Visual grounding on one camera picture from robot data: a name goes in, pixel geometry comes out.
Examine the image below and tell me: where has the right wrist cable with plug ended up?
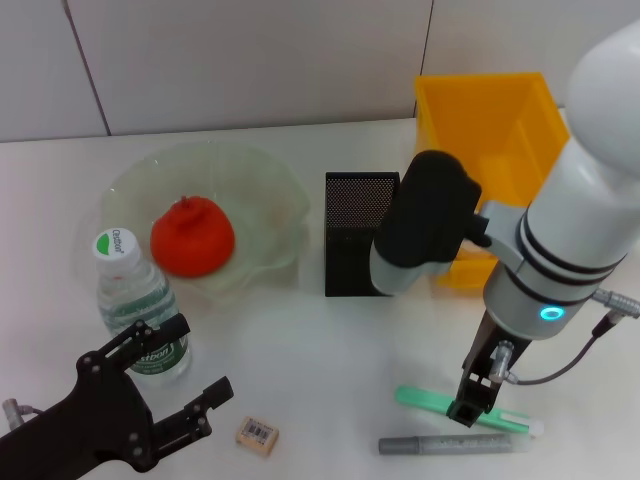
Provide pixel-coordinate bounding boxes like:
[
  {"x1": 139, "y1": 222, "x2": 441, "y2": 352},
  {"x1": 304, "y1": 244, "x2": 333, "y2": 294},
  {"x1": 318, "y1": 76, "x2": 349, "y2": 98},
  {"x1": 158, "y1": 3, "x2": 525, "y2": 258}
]
[{"x1": 488, "y1": 287, "x2": 640, "y2": 386}]

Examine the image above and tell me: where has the black mesh pen holder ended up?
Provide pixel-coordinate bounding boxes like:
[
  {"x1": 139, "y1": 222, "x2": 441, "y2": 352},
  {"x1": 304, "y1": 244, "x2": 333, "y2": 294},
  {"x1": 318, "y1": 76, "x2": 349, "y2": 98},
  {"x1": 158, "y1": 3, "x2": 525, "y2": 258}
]
[{"x1": 324, "y1": 171, "x2": 402, "y2": 298}]

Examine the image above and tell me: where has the clear water bottle green label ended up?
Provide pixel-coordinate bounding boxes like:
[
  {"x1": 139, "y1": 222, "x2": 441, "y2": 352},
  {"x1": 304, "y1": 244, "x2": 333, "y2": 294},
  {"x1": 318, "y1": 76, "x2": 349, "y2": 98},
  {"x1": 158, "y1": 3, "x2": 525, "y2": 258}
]
[{"x1": 92, "y1": 225, "x2": 194, "y2": 389}]

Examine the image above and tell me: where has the beige eraser with barcode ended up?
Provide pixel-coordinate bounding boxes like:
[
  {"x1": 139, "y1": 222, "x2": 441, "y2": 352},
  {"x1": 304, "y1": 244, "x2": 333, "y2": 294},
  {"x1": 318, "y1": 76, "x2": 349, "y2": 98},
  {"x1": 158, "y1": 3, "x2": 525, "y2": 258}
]
[{"x1": 234, "y1": 414, "x2": 280, "y2": 457}]

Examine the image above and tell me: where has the wrist cable with plug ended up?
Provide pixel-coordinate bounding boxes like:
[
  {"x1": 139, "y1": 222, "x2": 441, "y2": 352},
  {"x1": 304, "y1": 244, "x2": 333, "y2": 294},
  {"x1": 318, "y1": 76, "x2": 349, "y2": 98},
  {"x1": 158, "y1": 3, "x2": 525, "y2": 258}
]
[
  {"x1": 488, "y1": 287, "x2": 640, "y2": 386},
  {"x1": 2, "y1": 397, "x2": 47, "y2": 431}
]

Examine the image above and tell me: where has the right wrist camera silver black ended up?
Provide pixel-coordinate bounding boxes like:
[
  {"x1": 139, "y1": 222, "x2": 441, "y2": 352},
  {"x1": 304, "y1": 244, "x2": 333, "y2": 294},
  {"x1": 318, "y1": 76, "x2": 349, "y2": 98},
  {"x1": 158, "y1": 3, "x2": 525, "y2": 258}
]
[{"x1": 368, "y1": 149, "x2": 494, "y2": 297}]

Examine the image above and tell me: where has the yellow plastic bin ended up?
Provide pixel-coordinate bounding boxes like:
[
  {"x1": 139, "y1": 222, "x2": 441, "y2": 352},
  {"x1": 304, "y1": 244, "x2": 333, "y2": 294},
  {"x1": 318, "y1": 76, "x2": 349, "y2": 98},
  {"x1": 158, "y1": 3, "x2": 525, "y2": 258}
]
[{"x1": 412, "y1": 71, "x2": 572, "y2": 289}]

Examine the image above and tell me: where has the left wrist cable with plug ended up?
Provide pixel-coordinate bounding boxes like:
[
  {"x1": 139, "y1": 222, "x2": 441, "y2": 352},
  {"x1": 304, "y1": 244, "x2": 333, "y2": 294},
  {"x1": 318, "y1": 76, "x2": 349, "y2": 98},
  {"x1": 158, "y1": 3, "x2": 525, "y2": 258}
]
[{"x1": 2, "y1": 397, "x2": 47, "y2": 431}]

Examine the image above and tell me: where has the translucent green wavy fruit plate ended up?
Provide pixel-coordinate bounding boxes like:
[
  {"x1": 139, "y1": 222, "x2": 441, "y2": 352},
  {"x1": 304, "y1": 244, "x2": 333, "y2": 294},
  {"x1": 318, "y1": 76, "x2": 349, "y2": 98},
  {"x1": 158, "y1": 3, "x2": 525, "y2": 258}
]
[{"x1": 97, "y1": 141, "x2": 311, "y2": 302}]

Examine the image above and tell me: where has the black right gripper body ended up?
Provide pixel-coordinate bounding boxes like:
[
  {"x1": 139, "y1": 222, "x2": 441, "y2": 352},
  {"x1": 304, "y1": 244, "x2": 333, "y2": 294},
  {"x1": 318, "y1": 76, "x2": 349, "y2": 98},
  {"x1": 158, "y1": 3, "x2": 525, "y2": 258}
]
[{"x1": 461, "y1": 308, "x2": 532, "y2": 387}]

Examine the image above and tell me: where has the grey marker pen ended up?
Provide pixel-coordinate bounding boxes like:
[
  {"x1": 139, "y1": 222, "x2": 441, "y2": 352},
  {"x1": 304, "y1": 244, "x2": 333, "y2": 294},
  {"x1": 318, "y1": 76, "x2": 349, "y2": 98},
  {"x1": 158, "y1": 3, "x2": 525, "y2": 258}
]
[{"x1": 378, "y1": 432, "x2": 532, "y2": 457}]

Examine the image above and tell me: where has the red-orange toy orange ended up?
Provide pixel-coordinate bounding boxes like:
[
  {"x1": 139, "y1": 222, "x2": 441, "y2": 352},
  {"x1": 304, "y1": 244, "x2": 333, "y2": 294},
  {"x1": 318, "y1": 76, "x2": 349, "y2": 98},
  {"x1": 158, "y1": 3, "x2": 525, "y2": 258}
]
[{"x1": 149, "y1": 195, "x2": 236, "y2": 279}]

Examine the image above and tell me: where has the green pen with clear cap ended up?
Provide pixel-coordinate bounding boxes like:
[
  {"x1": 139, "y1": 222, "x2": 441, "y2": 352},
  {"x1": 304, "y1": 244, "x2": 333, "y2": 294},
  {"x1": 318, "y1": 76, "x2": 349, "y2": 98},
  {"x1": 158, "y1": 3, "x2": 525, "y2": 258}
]
[{"x1": 394, "y1": 384, "x2": 545, "y2": 436}]

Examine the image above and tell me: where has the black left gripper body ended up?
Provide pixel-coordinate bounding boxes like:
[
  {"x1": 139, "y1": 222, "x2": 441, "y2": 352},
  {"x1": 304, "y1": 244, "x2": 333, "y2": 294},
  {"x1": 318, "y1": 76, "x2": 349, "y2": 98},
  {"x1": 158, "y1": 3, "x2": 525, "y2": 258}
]
[{"x1": 0, "y1": 348, "x2": 157, "y2": 480}]

